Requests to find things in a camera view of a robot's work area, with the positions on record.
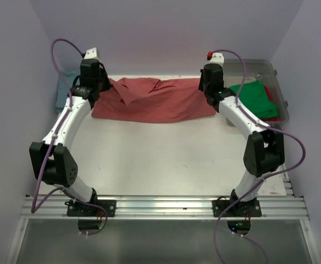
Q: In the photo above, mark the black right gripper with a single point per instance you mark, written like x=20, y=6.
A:
x=203, y=86

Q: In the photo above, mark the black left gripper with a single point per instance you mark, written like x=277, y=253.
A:
x=104, y=83

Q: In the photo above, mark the salmon pink t shirt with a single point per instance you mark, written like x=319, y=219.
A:
x=151, y=100

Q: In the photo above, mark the clear plastic bin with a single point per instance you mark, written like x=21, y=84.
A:
x=260, y=70

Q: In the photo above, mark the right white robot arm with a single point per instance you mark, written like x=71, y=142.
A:
x=264, y=151

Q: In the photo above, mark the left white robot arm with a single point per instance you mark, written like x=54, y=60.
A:
x=51, y=158

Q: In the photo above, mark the blue folded t shirt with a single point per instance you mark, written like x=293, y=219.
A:
x=62, y=93

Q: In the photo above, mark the green folded t shirt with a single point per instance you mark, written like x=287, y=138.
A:
x=253, y=95

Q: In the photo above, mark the red folded t shirt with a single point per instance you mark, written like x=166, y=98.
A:
x=271, y=96

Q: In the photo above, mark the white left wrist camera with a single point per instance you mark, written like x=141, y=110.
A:
x=91, y=53

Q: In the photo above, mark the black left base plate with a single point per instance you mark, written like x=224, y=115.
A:
x=101, y=208

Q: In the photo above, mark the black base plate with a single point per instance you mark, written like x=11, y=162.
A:
x=242, y=209
x=101, y=208

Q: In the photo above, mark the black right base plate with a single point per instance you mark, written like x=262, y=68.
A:
x=242, y=209

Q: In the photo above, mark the aluminium mounting rail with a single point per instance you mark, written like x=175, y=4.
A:
x=173, y=208

